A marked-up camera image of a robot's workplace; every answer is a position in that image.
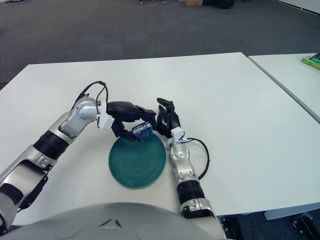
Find teal green round plate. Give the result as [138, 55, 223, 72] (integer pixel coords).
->
[108, 133, 167, 189]

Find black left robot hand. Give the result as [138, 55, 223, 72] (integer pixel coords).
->
[106, 101, 157, 143]

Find green cardboard box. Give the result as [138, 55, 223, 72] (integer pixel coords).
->
[300, 52, 320, 70]

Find black metal stand frame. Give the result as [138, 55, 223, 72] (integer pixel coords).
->
[219, 215, 242, 240]

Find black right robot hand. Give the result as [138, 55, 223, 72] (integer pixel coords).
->
[152, 97, 180, 139]

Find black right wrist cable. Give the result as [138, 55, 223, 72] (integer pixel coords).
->
[186, 137, 210, 180]

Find grey robot torso shell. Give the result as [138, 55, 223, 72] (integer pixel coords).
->
[4, 201, 223, 240]

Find blue purple gum pack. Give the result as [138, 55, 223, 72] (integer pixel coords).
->
[131, 121, 154, 143]

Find wheeled chair base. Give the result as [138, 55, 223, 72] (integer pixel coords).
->
[138, 0, 170, 5]

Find black bulky floor object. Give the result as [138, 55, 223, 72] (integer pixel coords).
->
[202, 0, 235, 10]

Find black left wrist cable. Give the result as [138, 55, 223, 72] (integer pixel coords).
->
[71, 80, 110, 118]

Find black metal caster foot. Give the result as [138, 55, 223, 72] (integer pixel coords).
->
[291, 212, 320, 233]

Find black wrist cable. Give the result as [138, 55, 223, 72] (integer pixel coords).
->
[71, 80, 110, 118]
[186, 137, 210, 180]

